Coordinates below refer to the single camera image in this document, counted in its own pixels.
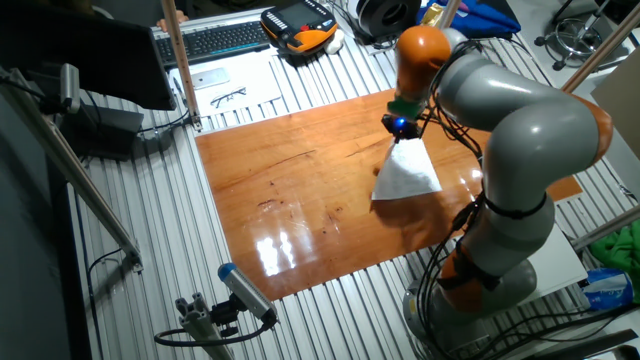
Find tall aluminium post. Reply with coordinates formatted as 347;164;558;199
562;3;640;94

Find black pen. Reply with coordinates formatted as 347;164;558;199
172;76;188;108

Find black camera cable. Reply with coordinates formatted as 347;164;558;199
153;312;279;349

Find silver smartphone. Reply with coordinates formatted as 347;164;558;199
191;67;231;91

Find thin black cable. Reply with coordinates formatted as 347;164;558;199
137;109;192;135
85;247;124;360

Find printed white document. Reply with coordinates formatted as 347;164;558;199
168;52;284;119

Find orange black teach pendant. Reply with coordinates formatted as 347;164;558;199
259;0;340;55

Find silver camera with blue end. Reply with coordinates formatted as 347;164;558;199
217;262;279;326

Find black box device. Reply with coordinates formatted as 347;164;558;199
59;102;146;162

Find aluminium camera mount profile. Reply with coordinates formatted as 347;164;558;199
174;292;241;360

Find blue plastic package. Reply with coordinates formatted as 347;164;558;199
579;267;636;311

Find person's hand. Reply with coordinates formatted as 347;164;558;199
156;7;191;32

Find green wrist adapter ring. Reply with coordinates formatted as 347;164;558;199
386;97;427;120

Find black computer keyboard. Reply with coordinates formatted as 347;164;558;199
153;20;271;70

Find black computer monitor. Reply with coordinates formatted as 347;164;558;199
0;0;177;111

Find long aluminium frame bar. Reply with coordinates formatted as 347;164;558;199
0;67;144;274

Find white rounded object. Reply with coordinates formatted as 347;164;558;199
324;28;346;55

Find wooden frame post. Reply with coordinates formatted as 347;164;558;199
160;0;204;132

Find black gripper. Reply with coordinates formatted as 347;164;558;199
381;113;425;146

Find glossy wooden board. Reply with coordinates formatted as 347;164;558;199
194;62;585;302

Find small silver camera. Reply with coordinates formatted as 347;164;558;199
58;63;82;115

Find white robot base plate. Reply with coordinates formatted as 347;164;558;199
519;224;590;306

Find short aluminium frame bar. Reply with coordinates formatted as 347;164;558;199
571;204;640;252

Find black rimmed eyeglasses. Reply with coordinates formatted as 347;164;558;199
209;86;248;110

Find green cloth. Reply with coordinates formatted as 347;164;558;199
588;224;640;304

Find chrome stool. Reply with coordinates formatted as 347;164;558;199
533;0;631;72

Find yellow snack packet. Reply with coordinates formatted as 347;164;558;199
419;2;446;29

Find white paper sheet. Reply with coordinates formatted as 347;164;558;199
370;138;444;202

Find brown cardboard panel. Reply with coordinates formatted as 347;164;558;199
591;62;640;147

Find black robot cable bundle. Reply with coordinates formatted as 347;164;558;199
414;39;640;360

